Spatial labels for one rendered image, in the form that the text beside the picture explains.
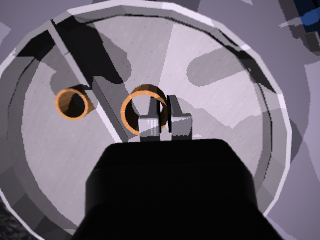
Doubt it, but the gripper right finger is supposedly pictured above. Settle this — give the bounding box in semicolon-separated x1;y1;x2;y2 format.
167;95;192;140

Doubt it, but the bronze bushing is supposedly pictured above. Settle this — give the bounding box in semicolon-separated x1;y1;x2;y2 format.
55;84;95;120
121;84;168;135

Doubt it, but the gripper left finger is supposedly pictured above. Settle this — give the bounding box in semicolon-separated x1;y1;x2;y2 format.
138;96;161;142

